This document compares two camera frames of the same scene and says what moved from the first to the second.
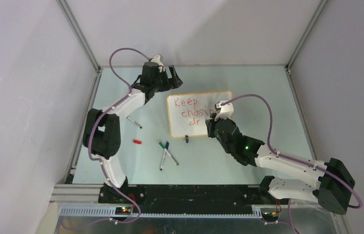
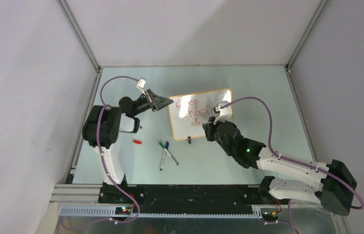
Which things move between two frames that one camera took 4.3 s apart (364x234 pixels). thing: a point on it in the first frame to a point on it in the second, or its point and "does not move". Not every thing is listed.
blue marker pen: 166,147 does not move
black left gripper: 171,83 to 155,102
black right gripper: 211,124 does not move
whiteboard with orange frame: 188,113 does not move
